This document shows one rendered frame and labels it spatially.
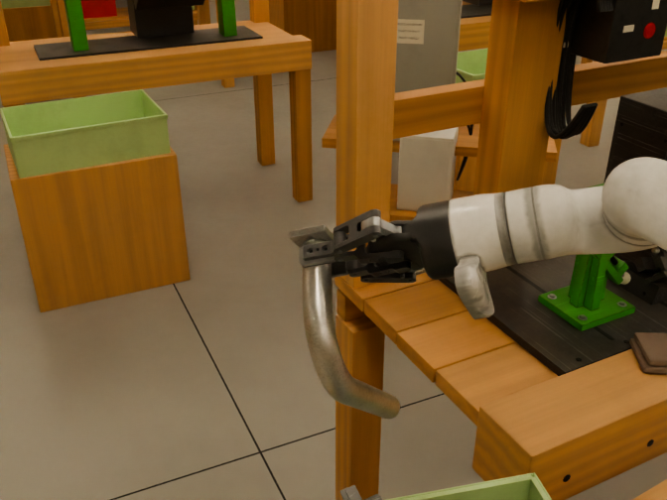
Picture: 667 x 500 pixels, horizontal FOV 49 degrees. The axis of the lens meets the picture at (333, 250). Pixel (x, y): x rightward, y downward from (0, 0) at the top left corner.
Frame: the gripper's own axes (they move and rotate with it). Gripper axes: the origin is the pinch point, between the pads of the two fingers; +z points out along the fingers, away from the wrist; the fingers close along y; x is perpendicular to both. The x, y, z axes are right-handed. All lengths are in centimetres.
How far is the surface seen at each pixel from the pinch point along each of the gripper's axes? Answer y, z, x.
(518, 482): -47, -11, 17
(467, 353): -76, 0, -11
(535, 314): -86, -13, -21
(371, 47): -42, 7, -64
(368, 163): -60, 14, -50
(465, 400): -68, 0, 0
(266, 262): -226, 120, -115
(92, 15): -376, 398, -499
